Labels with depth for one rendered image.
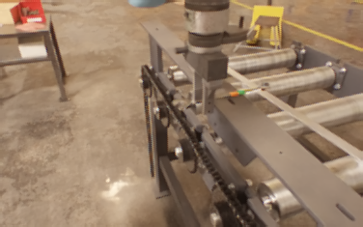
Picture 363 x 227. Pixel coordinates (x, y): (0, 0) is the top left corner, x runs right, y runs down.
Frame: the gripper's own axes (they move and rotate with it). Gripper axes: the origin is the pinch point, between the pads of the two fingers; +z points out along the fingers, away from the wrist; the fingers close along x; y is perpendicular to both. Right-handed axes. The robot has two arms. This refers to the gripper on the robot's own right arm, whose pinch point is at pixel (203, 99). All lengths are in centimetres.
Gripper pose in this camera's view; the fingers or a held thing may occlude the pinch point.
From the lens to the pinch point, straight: 67.0
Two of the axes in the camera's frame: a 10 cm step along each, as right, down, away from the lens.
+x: 3.5, 5.1, -7.9
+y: -9.4, 1.9, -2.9
